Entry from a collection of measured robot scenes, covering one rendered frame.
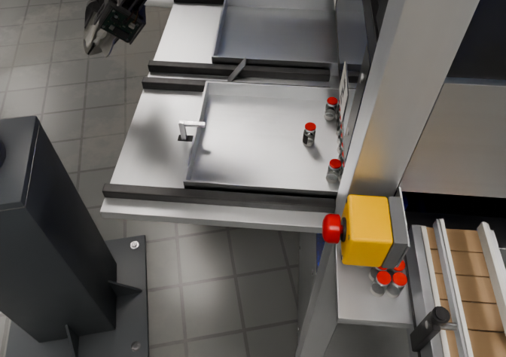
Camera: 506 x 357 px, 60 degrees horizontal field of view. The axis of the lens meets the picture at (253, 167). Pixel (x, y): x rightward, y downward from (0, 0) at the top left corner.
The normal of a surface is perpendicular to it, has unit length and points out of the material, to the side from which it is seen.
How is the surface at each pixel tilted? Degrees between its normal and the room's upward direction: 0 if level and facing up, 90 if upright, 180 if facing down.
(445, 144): 90
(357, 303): 0
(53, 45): 0
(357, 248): 90
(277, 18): 0
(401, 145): 90
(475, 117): 90
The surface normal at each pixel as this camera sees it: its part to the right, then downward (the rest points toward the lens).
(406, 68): -0.08, 0.78
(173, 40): 0.00, -0.62
